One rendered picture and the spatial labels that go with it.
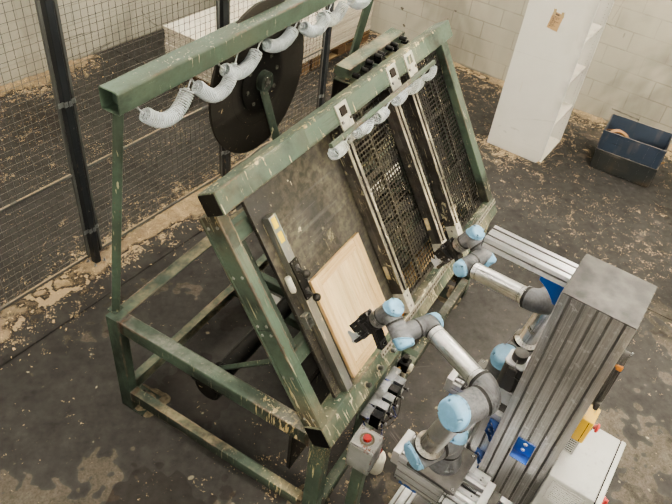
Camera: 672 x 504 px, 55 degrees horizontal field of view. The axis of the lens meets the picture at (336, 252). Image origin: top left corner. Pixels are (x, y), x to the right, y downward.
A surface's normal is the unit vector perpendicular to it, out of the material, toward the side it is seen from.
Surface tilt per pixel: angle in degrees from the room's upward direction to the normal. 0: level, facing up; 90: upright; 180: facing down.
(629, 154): 90
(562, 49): 90
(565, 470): 0
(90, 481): 0
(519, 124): 90
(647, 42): 90
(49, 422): 0
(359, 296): 59
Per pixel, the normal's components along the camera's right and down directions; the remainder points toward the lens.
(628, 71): -0.58, 0.50
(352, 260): 0.78, -0.04
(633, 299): 0.11, -0.74
